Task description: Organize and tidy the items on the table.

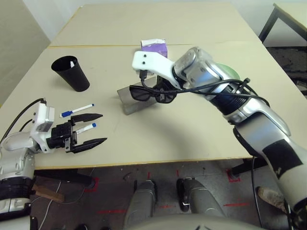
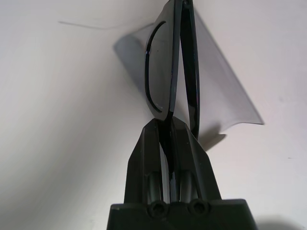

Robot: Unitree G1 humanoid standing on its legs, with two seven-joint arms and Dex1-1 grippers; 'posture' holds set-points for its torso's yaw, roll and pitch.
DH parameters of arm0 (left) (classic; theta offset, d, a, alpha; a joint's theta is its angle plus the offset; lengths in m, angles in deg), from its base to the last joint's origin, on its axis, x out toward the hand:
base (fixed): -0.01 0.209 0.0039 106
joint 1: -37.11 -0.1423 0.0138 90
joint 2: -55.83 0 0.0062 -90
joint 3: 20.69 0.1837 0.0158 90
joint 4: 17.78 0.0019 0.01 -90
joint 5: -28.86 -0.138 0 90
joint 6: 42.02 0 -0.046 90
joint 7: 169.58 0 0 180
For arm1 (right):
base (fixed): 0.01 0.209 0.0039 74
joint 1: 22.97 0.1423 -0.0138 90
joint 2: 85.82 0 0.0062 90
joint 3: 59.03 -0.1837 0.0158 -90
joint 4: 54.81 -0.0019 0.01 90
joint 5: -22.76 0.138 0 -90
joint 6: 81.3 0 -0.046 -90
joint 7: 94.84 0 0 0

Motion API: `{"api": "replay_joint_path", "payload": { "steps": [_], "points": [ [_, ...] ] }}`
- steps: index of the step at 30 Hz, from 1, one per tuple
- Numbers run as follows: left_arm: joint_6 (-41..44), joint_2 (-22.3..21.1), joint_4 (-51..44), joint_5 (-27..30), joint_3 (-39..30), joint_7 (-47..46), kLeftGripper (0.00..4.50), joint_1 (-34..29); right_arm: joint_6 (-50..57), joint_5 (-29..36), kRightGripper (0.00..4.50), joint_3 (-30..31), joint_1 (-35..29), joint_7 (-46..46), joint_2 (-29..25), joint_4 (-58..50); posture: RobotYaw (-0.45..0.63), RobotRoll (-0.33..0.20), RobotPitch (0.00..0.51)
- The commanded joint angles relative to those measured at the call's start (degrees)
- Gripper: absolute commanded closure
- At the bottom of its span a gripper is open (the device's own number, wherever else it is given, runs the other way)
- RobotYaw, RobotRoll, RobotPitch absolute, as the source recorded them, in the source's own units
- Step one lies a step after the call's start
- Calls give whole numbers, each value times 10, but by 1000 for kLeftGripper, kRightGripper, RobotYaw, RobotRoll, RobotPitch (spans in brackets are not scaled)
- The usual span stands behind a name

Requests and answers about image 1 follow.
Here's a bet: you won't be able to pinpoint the grey robot torso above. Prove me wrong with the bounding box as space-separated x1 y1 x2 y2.
129 213 262 230

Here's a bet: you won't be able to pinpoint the green plate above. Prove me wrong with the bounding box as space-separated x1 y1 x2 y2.
217 61 242 81

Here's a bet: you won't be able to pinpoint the beige side table black frame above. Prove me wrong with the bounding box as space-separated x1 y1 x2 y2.
258 2 307 46

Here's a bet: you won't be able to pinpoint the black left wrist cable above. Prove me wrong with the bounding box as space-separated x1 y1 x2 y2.
0 97 46 144

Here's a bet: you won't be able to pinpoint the blue marker with round cap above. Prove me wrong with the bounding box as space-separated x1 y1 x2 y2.
75 123 97 134

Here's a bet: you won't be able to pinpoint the bystander worn white shoe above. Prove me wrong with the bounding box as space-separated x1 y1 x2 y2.
257 186 287 213

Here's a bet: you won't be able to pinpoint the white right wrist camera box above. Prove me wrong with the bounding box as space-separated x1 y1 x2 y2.
131 51 183 88

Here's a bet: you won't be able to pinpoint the blue marker with eraser cap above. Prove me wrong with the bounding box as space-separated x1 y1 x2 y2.
59 103 95 118

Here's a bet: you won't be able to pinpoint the grey robot leg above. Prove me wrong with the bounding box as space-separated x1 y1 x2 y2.
124 180 158 230
177 177 226 218

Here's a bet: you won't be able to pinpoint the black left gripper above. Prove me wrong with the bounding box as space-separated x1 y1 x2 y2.
46 113 108 154

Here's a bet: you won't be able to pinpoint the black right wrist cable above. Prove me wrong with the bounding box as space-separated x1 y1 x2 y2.
138 70 271 106

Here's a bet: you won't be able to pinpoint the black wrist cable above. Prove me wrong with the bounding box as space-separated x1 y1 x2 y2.
0 97 46 144
138 70 271 106

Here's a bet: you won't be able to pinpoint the grey left robot leg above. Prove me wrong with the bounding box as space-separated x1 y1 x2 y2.
124 180 158 230

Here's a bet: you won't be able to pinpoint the brown wooden block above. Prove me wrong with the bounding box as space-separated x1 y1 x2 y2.
32 184 65 203

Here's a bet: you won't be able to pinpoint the tapered black cup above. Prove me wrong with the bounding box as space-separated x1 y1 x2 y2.
51 56 91 92

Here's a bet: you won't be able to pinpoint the grey glasses case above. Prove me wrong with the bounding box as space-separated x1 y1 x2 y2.
117 76 166 115

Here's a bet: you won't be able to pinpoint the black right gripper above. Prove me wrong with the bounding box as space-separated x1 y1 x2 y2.
154 77 178 97

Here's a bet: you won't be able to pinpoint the black sunglasses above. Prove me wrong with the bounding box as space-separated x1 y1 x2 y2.
129 85 177 104

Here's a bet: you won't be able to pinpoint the purple tissue pack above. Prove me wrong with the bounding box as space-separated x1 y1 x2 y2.
140 38 168 58

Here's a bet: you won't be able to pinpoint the grey right robot leg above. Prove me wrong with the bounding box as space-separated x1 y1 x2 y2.
177 177 226 218

